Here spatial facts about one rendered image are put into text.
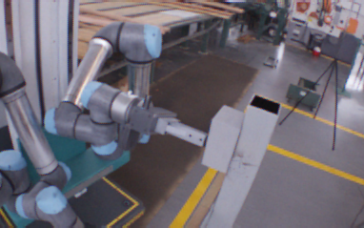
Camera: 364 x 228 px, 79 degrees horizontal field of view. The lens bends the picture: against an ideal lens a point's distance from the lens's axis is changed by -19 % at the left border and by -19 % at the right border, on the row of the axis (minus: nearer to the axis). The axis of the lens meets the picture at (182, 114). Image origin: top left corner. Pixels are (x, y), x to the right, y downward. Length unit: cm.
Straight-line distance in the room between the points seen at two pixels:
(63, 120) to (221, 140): 43
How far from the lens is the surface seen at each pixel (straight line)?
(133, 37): 93
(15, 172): 99
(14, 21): 98
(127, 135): 62
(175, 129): 57
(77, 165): 126
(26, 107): 77
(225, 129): 51
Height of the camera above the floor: 151
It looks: 30 degrees down
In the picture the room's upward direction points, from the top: 10 degrees clockwise
